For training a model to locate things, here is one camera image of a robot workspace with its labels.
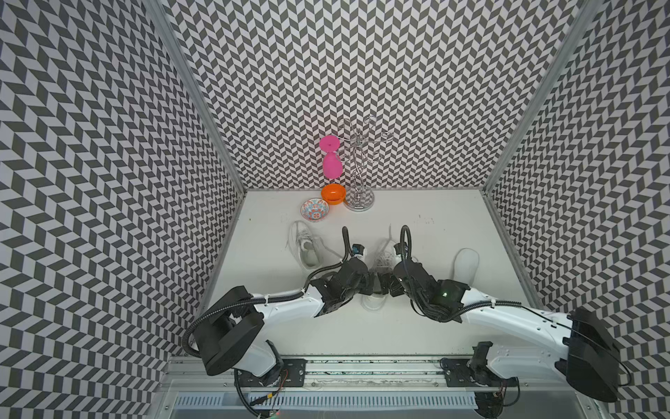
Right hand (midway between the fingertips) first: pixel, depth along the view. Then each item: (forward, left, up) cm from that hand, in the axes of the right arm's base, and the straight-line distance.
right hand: (392, 275), depth 81 cm
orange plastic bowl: (+42, +20, -7) cm, 47 cm away
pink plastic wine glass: (+41, +20, +11) cm, 47 cm away
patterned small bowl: (+35, +28, -9) cm, 46 cm away
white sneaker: (+11, +29, -1) cm, 31 cm away
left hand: (+1, +6, -3) cm, 7 cm away
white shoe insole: (+9, -29, -11) cm, 32 cm away
